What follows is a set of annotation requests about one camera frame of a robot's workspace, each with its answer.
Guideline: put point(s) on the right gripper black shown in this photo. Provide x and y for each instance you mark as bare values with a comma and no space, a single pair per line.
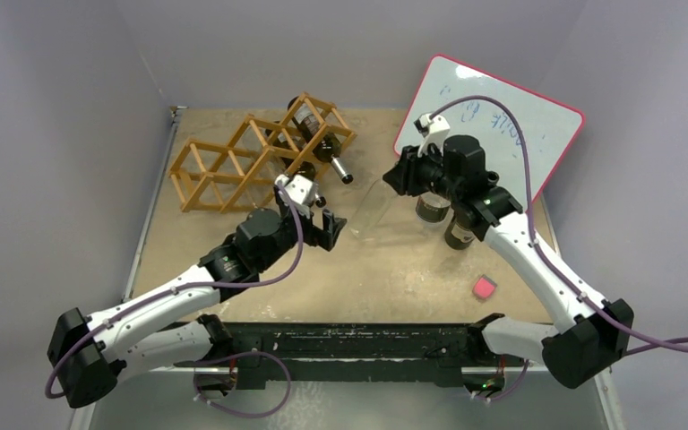
408,170

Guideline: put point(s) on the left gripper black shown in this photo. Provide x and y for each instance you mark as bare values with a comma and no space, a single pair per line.
314,236

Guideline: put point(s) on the dark green wine bottle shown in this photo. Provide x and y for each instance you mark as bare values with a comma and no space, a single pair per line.
460,228

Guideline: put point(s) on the dark bottle beige label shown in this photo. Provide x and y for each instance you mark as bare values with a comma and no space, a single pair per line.
328,144

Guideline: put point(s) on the clear bottle green label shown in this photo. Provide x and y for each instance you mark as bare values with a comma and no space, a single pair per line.
432,208

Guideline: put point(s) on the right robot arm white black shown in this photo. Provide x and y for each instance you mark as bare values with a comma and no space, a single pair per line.
581,342

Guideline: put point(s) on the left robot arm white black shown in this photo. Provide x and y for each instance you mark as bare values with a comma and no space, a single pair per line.
91,354

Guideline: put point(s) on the wooden lattice wine rack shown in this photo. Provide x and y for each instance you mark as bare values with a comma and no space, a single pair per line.
238,175

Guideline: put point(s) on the pink eraser block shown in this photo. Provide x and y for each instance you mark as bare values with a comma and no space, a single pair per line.
484,287

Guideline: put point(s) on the pink framed whiteboard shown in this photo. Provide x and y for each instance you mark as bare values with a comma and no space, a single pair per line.
549,127

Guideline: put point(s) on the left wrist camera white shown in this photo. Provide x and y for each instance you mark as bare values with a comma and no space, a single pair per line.
299,192

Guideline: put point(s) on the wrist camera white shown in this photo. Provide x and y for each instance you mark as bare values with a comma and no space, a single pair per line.
299,192
434,129

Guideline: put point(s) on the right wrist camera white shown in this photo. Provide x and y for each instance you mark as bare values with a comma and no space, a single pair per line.
434,129

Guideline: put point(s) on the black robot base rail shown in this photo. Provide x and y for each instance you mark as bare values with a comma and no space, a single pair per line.
444,354

